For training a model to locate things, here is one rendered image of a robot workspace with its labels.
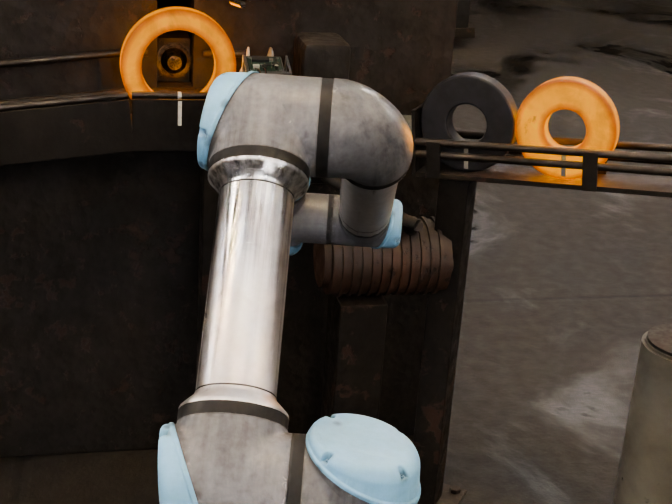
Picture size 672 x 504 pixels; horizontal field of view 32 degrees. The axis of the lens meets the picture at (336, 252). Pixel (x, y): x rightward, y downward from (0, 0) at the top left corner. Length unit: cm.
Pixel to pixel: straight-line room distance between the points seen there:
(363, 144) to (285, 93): 10
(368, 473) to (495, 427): 128
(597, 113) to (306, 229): 47
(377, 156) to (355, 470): 39
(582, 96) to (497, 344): 108
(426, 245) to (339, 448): 77
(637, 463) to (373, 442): 58
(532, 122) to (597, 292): 136
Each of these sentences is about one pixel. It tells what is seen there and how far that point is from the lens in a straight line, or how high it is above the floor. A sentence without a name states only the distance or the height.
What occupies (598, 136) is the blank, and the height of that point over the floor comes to 72.
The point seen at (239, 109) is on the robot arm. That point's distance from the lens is 132.
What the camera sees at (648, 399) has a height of 45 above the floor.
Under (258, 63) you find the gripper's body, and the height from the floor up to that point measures 78.
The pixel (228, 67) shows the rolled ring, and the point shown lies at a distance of 191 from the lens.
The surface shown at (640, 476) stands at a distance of 168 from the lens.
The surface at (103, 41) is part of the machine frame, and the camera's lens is 197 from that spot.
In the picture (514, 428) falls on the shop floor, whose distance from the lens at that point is 242.
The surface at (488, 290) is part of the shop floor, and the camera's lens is 304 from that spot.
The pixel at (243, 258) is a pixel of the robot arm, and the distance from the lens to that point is 125.
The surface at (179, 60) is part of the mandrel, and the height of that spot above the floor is 74.
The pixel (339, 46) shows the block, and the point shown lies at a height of 80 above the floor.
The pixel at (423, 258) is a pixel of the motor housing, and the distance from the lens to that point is 187.
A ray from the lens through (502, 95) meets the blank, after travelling 182.
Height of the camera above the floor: 118
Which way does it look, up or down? 22 degrees down
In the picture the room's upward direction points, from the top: 4 degrees clockwise
